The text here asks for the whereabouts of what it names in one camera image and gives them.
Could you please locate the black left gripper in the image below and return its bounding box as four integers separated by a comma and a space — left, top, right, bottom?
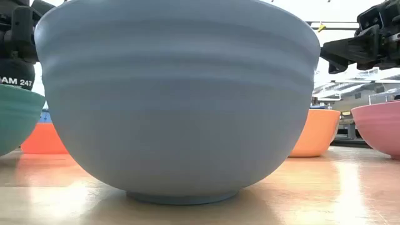
0, 0, 56, 65

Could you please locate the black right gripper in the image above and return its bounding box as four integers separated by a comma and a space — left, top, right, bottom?
320, 0, 400, 74

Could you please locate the pale pink ribbed bowl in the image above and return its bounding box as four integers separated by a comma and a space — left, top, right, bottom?
351, 100, 400, 161

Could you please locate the light orange bowl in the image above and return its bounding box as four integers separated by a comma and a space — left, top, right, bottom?
289, 108, 341, 158

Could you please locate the teal ribbed bowl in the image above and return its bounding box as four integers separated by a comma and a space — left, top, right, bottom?
0, 83, 46, 157

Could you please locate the red-orange bowl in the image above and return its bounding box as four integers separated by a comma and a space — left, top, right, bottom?
20, 122, 69, 155

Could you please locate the light grey-blue ribbed bowl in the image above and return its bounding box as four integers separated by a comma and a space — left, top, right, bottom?
33, 0, 322, 206

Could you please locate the white background workbench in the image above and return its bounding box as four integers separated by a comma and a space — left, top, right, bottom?
312, 67, 400, 112

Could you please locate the dark background cart base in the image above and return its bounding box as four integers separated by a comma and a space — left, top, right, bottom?
331, 120, 373, 148

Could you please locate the white overhead rail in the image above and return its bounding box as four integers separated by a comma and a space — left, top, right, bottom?
306, 21, 360, 31

